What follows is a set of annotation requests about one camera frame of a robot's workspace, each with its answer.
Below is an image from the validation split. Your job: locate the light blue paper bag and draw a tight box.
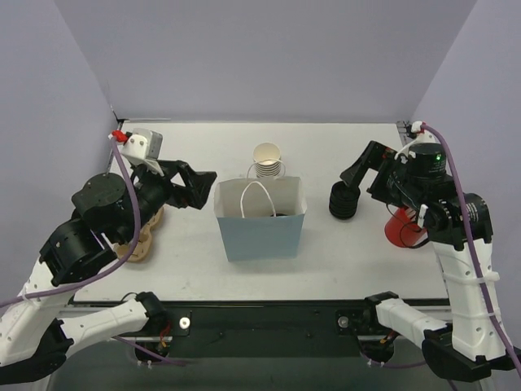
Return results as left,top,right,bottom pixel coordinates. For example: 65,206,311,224
214,176,307,261

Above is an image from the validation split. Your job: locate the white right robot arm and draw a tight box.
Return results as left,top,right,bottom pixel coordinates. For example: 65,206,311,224
339,141,520,383

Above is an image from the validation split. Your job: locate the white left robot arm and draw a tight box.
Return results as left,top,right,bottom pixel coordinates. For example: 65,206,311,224
1,160,217,384

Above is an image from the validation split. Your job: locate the red plastic cup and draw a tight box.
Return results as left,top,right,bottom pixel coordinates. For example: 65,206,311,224
384,205,429,249

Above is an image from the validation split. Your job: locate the stack of black lids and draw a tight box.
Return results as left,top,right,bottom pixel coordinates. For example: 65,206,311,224
329,181,361,220

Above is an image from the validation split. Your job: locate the brown cardboard cup carrier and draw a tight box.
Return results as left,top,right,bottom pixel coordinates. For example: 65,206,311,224
127,207,164,263

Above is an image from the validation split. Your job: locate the stack of brown paper cups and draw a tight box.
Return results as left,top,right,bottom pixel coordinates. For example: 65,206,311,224
252,143,285,178

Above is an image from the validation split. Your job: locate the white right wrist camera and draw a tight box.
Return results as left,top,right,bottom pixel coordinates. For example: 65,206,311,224
394,121,438,160

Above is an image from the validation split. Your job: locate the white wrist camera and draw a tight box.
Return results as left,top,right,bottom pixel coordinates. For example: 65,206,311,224
394,121,438,160
111,128,164,176

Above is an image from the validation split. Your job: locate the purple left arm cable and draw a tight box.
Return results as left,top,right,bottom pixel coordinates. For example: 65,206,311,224
0,134,188,366

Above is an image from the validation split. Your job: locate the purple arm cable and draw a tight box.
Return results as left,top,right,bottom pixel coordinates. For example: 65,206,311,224
382,124,521,370
0,134,188,366

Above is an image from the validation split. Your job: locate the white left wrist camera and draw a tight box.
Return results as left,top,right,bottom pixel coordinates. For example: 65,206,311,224
111,128,164,176

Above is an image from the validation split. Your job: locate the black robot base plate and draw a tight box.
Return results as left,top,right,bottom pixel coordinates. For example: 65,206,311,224
68,299,449,359

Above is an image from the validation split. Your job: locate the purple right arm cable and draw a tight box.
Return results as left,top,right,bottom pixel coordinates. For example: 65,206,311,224
382,124,521,370

